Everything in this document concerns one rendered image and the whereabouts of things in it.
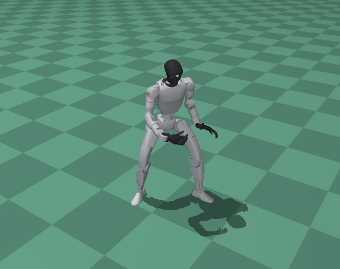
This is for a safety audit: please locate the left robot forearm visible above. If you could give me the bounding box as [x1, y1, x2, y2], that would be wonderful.
[188, 105, 201, 129]

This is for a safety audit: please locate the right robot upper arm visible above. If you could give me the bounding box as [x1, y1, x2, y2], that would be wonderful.
[145, 85, 159, 121]

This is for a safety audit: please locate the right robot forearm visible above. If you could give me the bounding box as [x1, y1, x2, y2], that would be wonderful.
[145, 114, 168, 142]

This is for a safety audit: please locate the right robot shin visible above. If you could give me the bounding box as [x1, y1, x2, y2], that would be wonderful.
[136, 167, 148, 194]

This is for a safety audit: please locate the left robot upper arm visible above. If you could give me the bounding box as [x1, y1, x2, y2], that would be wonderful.
[183, 77, 195, 109]

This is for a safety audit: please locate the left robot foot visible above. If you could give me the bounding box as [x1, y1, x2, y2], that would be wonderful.
[192, 188, 213, 203]

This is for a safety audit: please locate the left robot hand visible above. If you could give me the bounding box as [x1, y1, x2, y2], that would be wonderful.
[195, 123, 218, 138]

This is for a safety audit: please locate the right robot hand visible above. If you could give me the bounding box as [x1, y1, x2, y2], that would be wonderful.
[162, 131, 188, 145]

